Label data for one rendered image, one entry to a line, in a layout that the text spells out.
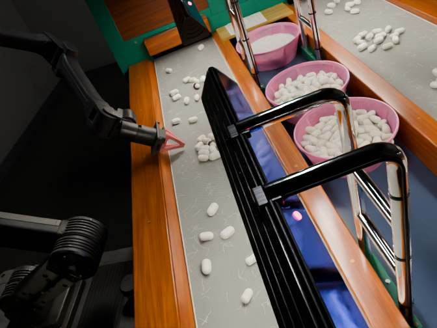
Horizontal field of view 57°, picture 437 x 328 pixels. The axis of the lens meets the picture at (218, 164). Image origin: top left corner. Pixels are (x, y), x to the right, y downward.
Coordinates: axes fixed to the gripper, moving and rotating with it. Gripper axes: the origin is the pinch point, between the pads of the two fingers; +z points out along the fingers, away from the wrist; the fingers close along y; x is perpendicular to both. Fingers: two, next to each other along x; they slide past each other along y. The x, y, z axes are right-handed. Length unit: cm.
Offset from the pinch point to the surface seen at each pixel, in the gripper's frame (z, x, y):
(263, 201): -10, -36, -73
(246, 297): 6, -3, -60
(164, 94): -1.5, 3.3, 42.3
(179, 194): -1.5, 4.4, -20.1
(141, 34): -13, -6, 81
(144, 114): -9.2, 6.8, 27.4
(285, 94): 29.2, -22.6, 9.0
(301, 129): 27.0, -21.5, -13.7
